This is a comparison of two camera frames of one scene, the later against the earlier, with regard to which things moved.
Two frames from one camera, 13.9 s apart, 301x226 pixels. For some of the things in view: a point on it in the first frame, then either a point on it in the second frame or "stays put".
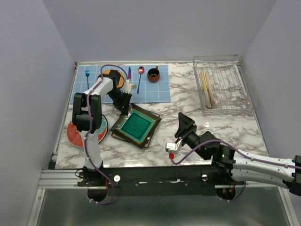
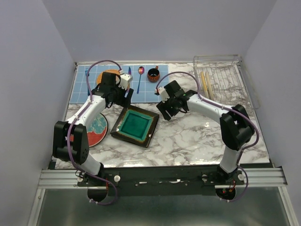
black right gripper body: x=190 y=138 -> x=171 y=106
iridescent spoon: x=141 y=70 stays put
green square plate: x=137 y=127 stays put
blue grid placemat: x=152 y=82 stays put
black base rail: x=127 y=181 stays put
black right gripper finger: x=185 y=122 -> x=162 y=107
